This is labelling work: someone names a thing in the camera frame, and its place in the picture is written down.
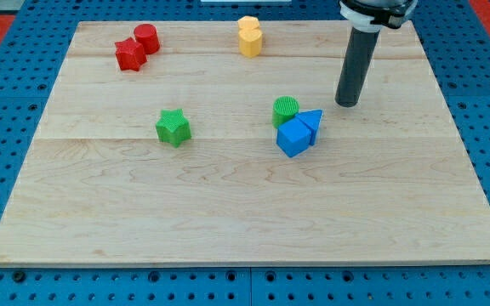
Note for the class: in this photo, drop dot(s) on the green star block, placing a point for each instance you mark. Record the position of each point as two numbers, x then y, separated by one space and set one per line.
173 128

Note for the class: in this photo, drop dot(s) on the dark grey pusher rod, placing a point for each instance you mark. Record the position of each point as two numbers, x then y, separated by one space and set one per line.
357 60

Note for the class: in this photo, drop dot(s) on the blue cube block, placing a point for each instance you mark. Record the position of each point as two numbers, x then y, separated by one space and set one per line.
293 137

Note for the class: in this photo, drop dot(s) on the blue triangle block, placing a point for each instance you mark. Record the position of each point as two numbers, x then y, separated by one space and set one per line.
312 119

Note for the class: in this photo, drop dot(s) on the red cylinder block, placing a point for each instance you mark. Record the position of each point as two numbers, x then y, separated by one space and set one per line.
146 35

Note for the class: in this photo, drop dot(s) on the red star block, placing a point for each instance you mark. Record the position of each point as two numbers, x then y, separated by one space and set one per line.
130 54

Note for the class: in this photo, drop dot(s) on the green cylinder block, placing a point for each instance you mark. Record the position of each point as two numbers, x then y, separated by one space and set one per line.
284 109

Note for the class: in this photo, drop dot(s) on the light wooden board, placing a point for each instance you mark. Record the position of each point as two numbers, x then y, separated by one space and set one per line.
387 183

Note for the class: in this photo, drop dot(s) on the yellow hexagon block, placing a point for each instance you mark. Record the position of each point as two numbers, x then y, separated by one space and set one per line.
248 23

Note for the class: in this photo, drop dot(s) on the yellow heart block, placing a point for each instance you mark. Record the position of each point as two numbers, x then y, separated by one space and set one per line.
250 42

